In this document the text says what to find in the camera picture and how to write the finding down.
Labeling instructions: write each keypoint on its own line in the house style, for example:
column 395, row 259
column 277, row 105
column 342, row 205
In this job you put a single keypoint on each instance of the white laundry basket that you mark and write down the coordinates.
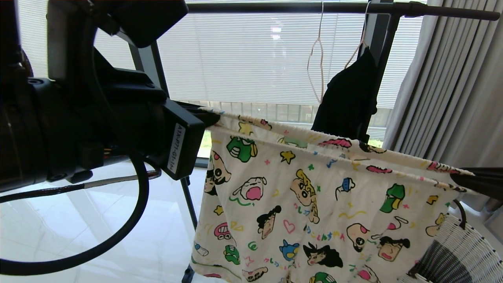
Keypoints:
column 463, row 251

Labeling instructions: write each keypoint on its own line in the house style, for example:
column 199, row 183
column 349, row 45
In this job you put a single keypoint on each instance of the black shirt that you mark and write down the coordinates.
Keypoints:
column 346, row 102

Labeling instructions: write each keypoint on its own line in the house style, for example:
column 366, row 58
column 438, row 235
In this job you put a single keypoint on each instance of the window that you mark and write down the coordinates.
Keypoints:
column 243, row 59

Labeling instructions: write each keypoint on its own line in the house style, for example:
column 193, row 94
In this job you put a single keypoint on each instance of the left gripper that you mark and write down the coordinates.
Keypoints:
column 137, row 118

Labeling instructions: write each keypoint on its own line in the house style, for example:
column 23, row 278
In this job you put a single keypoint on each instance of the cream printed garment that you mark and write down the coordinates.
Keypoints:
column 294, row 220

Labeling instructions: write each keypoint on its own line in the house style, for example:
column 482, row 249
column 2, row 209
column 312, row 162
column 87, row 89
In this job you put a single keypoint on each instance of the beige curtain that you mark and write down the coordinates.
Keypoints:
column 452, row 98

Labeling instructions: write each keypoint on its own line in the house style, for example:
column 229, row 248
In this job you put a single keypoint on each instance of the black clothes rack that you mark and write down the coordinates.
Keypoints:
column 275, row 7

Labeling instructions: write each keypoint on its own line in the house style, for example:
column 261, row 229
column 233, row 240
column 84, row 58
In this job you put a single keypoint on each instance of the pink clothes hanger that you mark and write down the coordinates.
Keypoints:
column 364, row 33
column 322, row 23

